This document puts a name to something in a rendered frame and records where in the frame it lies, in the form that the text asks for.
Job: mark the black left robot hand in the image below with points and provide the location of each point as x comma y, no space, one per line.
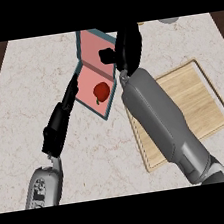
58,125

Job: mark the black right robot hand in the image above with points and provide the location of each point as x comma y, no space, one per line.
129,50

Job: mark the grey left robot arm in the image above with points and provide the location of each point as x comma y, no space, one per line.
44,186

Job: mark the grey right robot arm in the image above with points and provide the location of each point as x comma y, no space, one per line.
166,123

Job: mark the teal box with pink inside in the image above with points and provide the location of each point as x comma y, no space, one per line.
94,69

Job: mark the red bell pepper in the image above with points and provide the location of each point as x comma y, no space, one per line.
101,92

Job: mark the pale wooden tray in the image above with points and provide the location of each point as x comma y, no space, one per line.
196,102

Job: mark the small tan object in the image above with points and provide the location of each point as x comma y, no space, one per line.
141,23

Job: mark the grey round object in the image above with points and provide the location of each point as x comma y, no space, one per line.
169,20

